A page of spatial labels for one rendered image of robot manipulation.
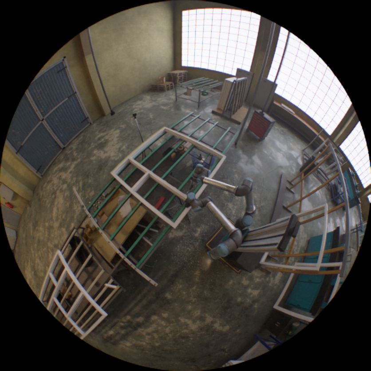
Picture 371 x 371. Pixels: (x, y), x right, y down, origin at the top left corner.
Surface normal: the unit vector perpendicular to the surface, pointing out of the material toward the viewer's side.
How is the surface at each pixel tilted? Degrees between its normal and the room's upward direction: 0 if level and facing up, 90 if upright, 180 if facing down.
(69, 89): 90
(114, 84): 90
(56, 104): 90
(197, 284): 0
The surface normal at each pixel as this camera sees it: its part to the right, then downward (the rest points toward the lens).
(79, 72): 0.81, 0.52
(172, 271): 0.01, -0.46
